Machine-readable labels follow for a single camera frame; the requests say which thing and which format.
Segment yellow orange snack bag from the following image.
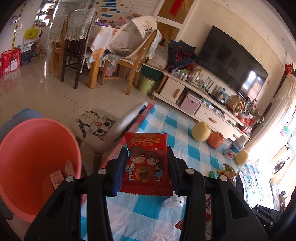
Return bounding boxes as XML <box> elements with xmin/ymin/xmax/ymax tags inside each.
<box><xmin>217</xmin><ymin>163</ymin><xmax>236</xmax><ymax>183</ymax></box>

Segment crushed white plastic bottle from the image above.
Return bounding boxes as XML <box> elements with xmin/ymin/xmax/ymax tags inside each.
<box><xmin>164</xmin><ymin>195</ymin><xmax>184</xmax><ymax>208</ymax></box>

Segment pink plastic basin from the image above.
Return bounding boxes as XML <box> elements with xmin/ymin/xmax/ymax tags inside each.
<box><xmin>1</xmin><ymin>118</ymin><xmax>82</xmax><ymax>222</ymax></box>

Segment red wedding candy pack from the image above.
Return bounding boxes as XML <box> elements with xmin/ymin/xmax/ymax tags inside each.
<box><xmin>120</xmin><ymin>133</ymin><xmax>173</xmax><ymax>196</ymax></box>

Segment green trash can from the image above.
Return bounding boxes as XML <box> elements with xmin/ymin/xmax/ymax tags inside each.
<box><xmin>138</xmin><ymin>75</ymin><xmax>156</xmax><ymax>95</ymax></box>

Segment white washing machine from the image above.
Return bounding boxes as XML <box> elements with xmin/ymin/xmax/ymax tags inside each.
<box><xmin>271</xmin><ymin>144</ymin><xmax>291</xmax><ymax>178</ymax></box>

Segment yellow pear right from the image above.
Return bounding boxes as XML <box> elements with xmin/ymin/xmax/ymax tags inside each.
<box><xmin>234</xmin><ymin>150</ymin><xmax>248</xmax><ymax>166</ymax></box>

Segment yellow pear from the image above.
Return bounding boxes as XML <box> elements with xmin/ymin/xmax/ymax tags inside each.
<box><xmin>234</xmin><ymin>150</ymin><xmax>248</xmax><ymax>166</ymax></box>
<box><xmin>192</xmin><ymin>121</ymin><xmax>211</xmax><ymax>142</ymax></box>

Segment white yogurt drink bottle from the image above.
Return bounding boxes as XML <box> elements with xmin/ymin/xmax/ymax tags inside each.
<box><xmin>223</xmin><ymin>135</ymin><xmax>248</xmax><ymax>159</ymax></box>

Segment blue checkered tablecloth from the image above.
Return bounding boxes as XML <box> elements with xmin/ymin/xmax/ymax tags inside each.
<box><xmin>79</xmin><ymin>102</ymin><xmax>265</xmax><ymax>241</ymax></box>

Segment red apple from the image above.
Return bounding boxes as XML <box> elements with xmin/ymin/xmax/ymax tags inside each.
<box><xmin>207</xmin><ymin>132</ymin><xmax>224</xmax><ymax>149</ymax></box>

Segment yellow pear left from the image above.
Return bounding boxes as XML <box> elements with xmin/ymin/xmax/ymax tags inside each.
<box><xmin>192</xmin><ymin>121</ymin><xmax>211</xmax><ymax>142</ymax></box>

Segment cartoon cat stool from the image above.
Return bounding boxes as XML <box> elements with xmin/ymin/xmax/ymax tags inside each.
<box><xmin>70</xmin><ymin>108</ymin><xmax>122</xmax><ymax>153</ymax></box>

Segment covered standing air conditioner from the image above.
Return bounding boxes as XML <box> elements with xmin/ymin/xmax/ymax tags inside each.
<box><xmin>244</xmin><ymin>74</ymin><xmax>295</xmax><ymax>152</ymax></box>

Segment golden ornament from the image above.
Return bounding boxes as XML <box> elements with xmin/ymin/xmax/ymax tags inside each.
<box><xmin>225</xmin><ymin>95</ymin><xmax>244</xmax><ymax>113</ymax></box>

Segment pink storage box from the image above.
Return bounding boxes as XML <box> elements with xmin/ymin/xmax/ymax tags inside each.
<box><xmin>180</xmin><ymin>93</ymin><xmax>202</xmax><ymax>115</ymax></box>

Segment white tv cabinet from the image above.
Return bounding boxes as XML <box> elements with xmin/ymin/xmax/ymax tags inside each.
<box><xmin>152</xmin><ymin>70</ymin><xmax>250</xmax><ymax>140</ymax></box>

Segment electric kettle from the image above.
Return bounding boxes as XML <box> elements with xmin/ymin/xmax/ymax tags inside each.
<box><xmin>188</xmin><ymin>69</ymin><xmax>204</xmax><ymax>86</ymax></box>

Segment black flat television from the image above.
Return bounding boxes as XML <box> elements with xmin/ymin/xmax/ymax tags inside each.
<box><xmin>197</xmin><ymin>26</ymin><xmax>268</xmax><ymax>101</ymax></box>

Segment red gift bags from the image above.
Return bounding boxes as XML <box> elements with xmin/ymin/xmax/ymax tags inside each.
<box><xmin>1</xmin><ymin>48</ymin><xmax>21</xmax><ymax>75</ymax></box>

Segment dark flower bouquet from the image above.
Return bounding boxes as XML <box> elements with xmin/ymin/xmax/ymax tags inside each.
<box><xmin>166</xmin><ymin>40</ymin><xmax>197</xmax><ymax>72</ymax></box>

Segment wooden chair with cushion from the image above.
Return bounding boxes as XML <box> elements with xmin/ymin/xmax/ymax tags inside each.
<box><xmin>100</xmin><ymin>16</ymin><xmax>162</xmax><ymax>95</ymax></box>

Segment yellow plastic bag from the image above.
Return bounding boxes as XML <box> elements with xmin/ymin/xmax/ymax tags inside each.
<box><xmin>23</xmin><ymin>25</ymin><xmax>41</xmax><ymax>40</ymax></box>

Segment dining table with cloth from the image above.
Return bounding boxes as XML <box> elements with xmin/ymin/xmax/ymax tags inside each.
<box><xmin>87</xmin><ymin>26</ymin><xmax>117</xmax><ymax>89</ymax></box>

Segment dark wooden chair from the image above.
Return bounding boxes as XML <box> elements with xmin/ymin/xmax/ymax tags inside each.
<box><xmin>61</xmin><ymin>8</ymin><xmax>96</xmax><ymax>89</ymax></box>

